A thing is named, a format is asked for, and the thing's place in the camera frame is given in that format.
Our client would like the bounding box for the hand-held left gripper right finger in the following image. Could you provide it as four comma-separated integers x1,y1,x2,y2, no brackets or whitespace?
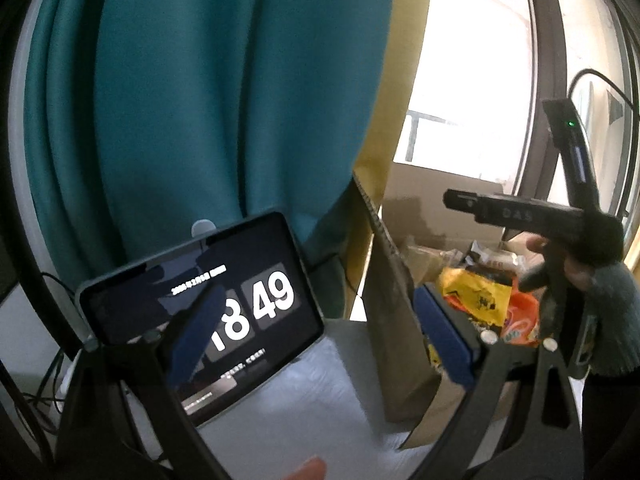
412,282,586,480

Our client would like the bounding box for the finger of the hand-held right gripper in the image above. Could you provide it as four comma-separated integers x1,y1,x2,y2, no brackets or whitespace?
444,188,479,222

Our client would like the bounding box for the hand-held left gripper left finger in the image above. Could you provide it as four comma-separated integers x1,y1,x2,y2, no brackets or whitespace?
52,284,228,480

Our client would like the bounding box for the cardboard box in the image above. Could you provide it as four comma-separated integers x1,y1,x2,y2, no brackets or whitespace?
352,160,551,451

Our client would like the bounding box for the orange snack packet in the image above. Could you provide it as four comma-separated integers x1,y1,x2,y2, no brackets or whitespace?
500,292,546,346

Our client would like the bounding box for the person's right hand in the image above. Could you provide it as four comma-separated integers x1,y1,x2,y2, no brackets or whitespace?
517,236,594,293

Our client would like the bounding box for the person's left hand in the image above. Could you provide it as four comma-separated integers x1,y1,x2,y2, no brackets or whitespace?
277,456,328,480

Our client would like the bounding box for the yellow packet with black print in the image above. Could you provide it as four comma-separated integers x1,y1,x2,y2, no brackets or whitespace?
437,267,521,328

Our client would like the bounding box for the brown white snack packet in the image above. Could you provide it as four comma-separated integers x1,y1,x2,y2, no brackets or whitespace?
465,240,526,273

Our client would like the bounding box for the black balcony railing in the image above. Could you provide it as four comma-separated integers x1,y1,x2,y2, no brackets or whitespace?
405,112,451,162

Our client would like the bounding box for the tablet with clock display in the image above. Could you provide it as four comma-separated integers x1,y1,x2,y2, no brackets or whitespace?
77,211,326,428

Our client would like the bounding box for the yellow curtain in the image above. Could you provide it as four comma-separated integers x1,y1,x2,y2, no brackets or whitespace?
345,0,433,321

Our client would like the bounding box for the person's dark clothing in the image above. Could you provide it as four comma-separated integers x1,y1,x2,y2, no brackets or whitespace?
580,370,640,480

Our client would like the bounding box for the teal curtain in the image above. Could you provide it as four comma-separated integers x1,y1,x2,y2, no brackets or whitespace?
22,0,401,281

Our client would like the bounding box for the black tablet cable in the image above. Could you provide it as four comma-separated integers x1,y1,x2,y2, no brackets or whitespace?
20,270,83,441

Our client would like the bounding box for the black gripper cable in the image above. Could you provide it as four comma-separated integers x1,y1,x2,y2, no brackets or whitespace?
567,67,640,126

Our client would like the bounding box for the black window frame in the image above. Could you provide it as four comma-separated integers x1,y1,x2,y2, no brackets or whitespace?
520,0,581,201

